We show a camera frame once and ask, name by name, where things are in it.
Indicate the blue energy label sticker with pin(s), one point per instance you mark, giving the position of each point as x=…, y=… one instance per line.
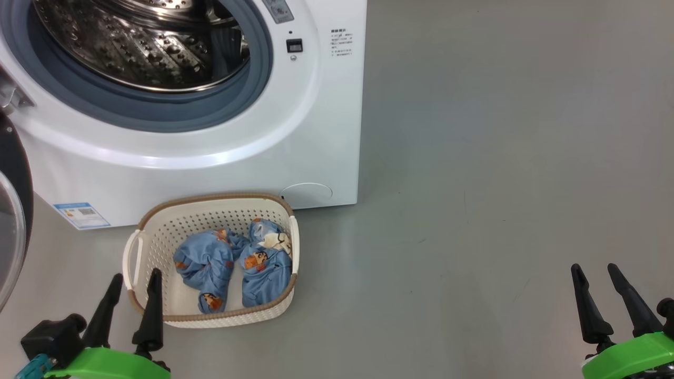
x=81, y=216

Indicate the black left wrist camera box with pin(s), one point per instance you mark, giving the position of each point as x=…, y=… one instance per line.
x=52, y=337

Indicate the grey warning label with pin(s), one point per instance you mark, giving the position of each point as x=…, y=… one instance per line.
x=278, y=10

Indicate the blue cartoon print garment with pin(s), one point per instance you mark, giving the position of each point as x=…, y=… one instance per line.
x=205, y=263

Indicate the white front-load washing machine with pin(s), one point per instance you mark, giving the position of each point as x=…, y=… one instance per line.
x=210, y=173

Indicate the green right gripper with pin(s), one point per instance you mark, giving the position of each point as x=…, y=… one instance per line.
x=637, y=360

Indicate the cream perforated laundry basket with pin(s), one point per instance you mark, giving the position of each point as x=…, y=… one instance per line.
x=174, y=231

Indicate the metal door hinge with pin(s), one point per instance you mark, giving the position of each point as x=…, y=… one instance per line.
x=13, y=97

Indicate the black round glass washer door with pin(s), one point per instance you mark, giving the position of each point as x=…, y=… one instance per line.
x=16, y=173

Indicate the blue garment with white patch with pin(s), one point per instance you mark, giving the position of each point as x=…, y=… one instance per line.
x=268, y=281

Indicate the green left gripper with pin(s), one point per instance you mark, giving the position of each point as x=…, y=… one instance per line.
x=105, y=366

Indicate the black text notice sticker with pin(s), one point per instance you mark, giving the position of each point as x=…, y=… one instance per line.
x=341, y=43

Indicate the round white filter cover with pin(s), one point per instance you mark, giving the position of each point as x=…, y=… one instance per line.
x=305, y=195

